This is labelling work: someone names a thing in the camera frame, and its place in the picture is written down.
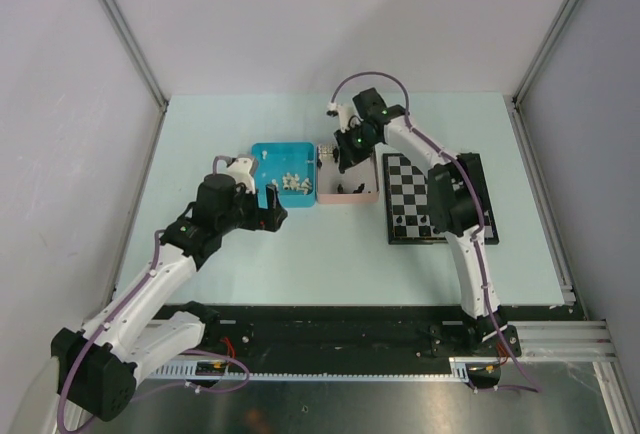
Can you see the grey cable duct strip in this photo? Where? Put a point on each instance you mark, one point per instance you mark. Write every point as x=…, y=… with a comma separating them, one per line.
x=187, y=370

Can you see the blue plastic tray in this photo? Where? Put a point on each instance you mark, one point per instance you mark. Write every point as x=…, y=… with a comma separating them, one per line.
x=291, y=168

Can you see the black silver chessboard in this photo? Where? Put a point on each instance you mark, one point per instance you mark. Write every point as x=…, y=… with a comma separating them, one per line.
x=405, y=189

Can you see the aluminium frame post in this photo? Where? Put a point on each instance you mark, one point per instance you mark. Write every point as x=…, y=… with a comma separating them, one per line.
x=556, y=30
x=133, y=50

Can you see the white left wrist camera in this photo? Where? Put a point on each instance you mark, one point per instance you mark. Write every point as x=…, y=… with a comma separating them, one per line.
x=242, y=169

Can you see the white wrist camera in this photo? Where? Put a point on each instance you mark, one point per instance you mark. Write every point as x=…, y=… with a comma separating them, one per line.
x=346, y=115
x=242, y=169

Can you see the white chess pieces cluster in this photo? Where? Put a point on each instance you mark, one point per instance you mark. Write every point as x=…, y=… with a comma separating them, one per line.
x=293, y=183

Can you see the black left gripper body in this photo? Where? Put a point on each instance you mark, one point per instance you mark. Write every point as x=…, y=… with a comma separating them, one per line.
x=244, y=212

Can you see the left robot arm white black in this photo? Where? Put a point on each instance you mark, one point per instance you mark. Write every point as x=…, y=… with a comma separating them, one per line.
x=102, y=365

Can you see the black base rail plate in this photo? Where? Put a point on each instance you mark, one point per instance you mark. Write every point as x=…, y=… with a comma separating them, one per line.
x=370, y=341

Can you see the pink plastic tray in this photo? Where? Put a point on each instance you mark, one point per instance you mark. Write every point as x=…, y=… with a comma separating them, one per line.
x=328, y=177

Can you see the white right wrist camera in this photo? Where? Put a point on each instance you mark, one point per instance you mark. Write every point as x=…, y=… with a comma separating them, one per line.
x=346, y=115

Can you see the aluminium frame post right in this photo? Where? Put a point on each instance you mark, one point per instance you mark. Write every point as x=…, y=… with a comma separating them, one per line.
x=556, y=30

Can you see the aluminium frame post left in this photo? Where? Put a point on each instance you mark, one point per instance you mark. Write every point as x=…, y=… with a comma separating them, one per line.
x=133, y=50

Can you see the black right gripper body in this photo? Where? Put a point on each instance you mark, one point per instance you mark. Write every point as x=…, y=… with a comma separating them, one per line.
x=357, y=137

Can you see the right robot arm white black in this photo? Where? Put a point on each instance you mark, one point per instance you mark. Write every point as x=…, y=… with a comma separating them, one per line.
x=456, y=195

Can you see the black chess pieces cluster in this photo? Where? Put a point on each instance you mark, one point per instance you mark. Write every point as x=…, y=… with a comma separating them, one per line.
x=343, y=188

